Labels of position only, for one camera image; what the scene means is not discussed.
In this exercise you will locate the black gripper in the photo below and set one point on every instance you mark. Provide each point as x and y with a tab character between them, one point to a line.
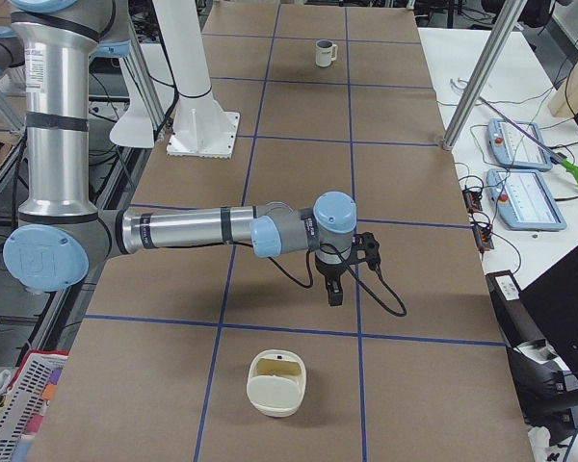
329	269

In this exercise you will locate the white mug with handle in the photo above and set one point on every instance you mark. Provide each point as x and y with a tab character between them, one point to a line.
325	53

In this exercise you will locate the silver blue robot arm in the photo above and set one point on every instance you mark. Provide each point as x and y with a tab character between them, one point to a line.
61	235
11	50

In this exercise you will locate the cream plastic basket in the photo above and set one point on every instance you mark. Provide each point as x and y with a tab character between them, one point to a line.
276	383

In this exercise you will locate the brown paper table cover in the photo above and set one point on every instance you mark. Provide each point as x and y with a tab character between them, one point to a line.
159	367

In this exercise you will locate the orange black electronics board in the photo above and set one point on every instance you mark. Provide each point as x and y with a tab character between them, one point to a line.
480	222

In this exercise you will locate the lower teach pendant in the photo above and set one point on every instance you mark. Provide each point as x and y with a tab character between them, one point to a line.
523	201

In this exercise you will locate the teach pendant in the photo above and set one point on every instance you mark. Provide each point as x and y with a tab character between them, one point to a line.
511	148
523	201

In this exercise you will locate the upper teach pendant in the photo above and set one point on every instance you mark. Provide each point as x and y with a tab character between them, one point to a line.
511	148

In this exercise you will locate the black laptop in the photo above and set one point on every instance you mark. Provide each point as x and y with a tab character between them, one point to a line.
552	302

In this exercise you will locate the white curved plastic part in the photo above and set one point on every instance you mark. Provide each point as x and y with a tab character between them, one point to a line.
459	85

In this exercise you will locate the black printer device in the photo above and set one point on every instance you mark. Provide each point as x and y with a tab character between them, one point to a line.
547	389

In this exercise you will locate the white perforated crate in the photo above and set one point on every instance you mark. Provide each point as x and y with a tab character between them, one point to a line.
24	396

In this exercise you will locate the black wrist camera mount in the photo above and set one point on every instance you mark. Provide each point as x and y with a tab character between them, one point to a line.
366	249

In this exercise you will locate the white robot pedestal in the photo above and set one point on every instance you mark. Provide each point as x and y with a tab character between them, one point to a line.
200	126

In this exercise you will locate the green handled grabber stick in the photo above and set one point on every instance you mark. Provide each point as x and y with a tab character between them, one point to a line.
554	156

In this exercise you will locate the aluminium frame post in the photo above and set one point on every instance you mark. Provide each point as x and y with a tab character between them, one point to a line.
495	43

